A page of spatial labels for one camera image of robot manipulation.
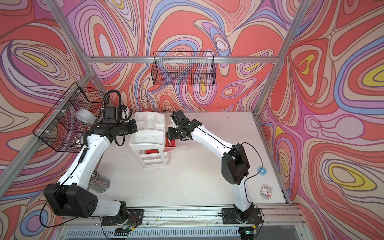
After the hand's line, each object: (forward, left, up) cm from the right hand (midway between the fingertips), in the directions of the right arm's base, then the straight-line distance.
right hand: (170, 138), depth 85 cm
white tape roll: (+3, +40, +18) cm, 44 cm away
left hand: (+3, +17, +9) cm, 19 cm away
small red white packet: (-27, -52, -15) cm, 60 cm away
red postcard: (-2, +1, -1) cm, 3 cm away
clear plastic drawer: (-4, -5, 0) cm, 7 cm away
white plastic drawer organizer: (-5, +11, +4) cm, 13 cm away
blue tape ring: (-14, -55, -17) cm, 59 cm away
